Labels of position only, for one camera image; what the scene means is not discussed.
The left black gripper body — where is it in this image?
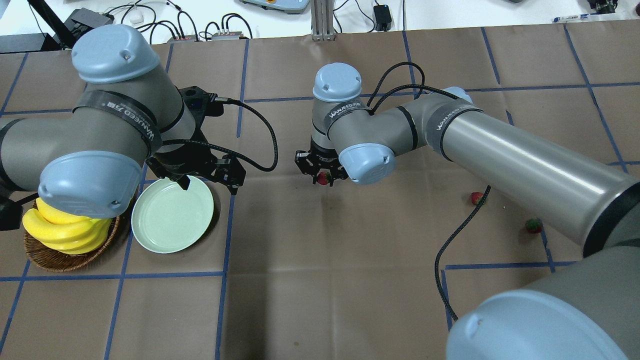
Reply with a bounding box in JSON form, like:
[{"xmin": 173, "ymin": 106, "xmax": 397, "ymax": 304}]
[{"xmin": 145, "ymin": 86, "xmax": 246, "ymax": 187}]

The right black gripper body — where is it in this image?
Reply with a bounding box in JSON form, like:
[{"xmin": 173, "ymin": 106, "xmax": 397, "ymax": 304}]
[{"xmin": 294, "ymin": 145, "xmax": 348, "ymax": 180}]

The red strawberry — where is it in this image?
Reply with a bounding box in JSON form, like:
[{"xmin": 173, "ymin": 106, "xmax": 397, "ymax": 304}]
[
  {"xmin": 470, "ymin": 191, "xmax": 485, "ymax": 207},
  {"xmin": 318, "ymin": 171, "xmax": 329, "ymax": 186},
  {"xmin": 525, "ymin": 218, "xmax": 544, "ymax": 234}
]

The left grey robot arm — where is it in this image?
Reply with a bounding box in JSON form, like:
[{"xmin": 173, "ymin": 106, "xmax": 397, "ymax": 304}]
[{"xmin": 1, "ymin": 24, "xmax": 246, "ymax": 230}]

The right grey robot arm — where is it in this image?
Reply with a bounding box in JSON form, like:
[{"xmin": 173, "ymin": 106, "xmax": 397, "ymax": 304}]
[{"xmin": 295, "ymin": 63, "xmax": 640, "ymax": 360}]

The light green plate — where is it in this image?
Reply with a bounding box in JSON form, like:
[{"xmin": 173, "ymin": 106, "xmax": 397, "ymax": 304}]
[{"xmin": 130, "ymin": 176, "xmax": 215, "ymax": 255}]

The yellow banana bunch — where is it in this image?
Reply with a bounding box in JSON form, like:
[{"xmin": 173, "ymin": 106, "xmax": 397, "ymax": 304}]
[{"xmin": 22, "ymin": 198, "xmax": 113, "ymax": 256}]

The brown wicker basket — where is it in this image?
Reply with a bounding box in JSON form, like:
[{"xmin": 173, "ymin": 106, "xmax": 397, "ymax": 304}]
[{"xmin": 23, "ymin": 199, "xmax": 135, "ymax": 272}]

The black power adapter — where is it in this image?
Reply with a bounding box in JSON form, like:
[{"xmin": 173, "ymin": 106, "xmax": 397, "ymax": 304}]
[{"xmin": 373, "ymin": 4, "xmax": 393, "ymax": 32}]

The black box device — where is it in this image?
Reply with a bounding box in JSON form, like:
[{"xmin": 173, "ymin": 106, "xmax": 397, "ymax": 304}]
[{"xmin": 65, "ymin": 7, "xmax": 114, "ymax": 32}]

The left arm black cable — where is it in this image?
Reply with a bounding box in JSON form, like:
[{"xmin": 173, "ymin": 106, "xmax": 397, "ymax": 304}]
[{"xmin": 160, "ymin": 96, "xmax": 279, "ymax": 172}]

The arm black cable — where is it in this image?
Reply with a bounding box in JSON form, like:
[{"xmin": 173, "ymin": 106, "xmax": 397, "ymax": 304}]
[
  {"xmin": 160, "ymin": 96, "xmax": 279, "ymax": 172},
  {"xmin": 366, "ymin": 62, "xmax": 492, "ymax": 322}
]

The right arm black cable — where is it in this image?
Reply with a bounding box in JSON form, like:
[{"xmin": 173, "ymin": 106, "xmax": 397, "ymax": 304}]
[{"xmin": 366, "ymin": 62, "xmax": 492, "ymax": 322}]

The aluminium profile post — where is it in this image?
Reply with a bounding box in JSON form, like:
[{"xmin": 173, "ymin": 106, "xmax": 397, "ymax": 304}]
[{"xmin": 310, "ymin": 0, "xmax": 336, "ymax": 42}]

